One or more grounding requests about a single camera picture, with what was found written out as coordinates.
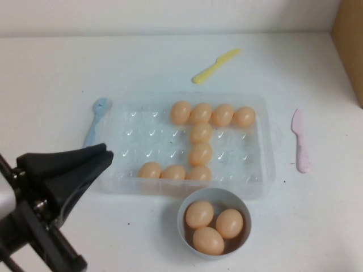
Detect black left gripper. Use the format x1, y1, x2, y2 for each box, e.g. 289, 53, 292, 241
0, 143, 115, 272

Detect beige plastic egg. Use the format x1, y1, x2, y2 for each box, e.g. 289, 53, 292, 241
185, 165, 213, 181
160, 164, 187, 181
189, 102, 213, 124
211, 104, 235, 128
170, 101, 192, 125
192, 227, 225, 255
188, 142, 213, 167
137, 161, 162, 179
216, 209, 244, 240
233, 106, 256, 128
185, 200, 215, 229
189, 122, 213, 144

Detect clear plastic egg box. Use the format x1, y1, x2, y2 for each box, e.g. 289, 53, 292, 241
95, 92, 277, 201

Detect brown cardboard box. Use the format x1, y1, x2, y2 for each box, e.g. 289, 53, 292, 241
331, 0, 363, 109

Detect blue plastic fork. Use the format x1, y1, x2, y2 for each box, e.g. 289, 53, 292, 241
82, 97, 113, 148

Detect yellow plastic knife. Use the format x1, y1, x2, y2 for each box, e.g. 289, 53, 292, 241
192, 48, 242, 85

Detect grey round bowl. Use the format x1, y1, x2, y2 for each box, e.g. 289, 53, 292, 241
176, 187, 252, 260

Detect pink plastic knife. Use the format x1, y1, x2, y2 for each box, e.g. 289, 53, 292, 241
290, 108, 313, 174

